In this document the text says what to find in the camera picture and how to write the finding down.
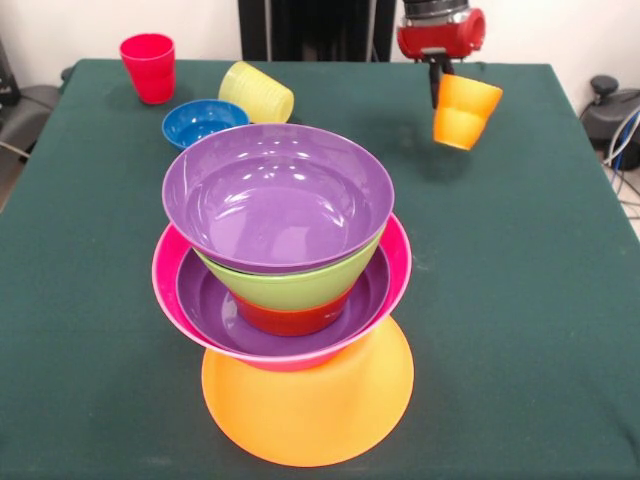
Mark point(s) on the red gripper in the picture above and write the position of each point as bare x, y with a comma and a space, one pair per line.
440, 40

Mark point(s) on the orange plastic cup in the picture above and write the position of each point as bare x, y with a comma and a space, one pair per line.
465, 115

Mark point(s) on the yellow plastic cup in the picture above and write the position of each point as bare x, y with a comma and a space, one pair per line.
260, 92

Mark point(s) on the purple plastic bowl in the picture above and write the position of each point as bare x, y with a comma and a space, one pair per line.
275, 200
200, 305

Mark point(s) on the small blue plastic bowl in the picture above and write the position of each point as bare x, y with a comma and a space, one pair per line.
195, 125

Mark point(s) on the green plastic bowl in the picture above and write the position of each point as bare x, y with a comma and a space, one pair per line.
290, 292

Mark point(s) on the small red-orange plastic bowl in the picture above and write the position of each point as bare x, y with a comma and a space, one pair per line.
295, 322

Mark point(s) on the large pink plastic bowl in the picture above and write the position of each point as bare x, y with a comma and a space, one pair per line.
167, 280

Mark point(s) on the large orange plastic bowl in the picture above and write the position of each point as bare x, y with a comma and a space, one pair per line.
310, 415

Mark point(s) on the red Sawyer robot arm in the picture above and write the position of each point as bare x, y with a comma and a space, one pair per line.
435, 10

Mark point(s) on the red plastic cup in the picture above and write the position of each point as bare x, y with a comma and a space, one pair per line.
147, 70

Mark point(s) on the dark green table cloth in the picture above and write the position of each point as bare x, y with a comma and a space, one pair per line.
100, 325

